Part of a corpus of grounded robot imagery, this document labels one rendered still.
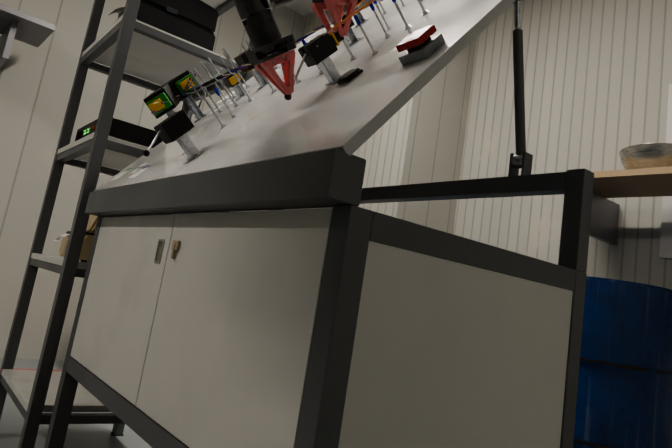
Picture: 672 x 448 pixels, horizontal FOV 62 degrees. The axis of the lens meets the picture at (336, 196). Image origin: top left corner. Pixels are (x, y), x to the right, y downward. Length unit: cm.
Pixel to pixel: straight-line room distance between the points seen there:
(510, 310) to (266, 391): 42
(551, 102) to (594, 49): 39
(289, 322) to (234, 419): 18
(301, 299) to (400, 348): 15
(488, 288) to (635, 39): 291
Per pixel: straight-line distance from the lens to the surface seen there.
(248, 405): 87
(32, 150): 402
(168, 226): 126
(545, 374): 110
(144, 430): 120
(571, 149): 362
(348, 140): 73
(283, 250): 84
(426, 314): 83
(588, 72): 376
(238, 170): 93
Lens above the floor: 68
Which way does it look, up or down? 10 degrees up
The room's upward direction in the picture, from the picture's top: 9 degrees clockwise
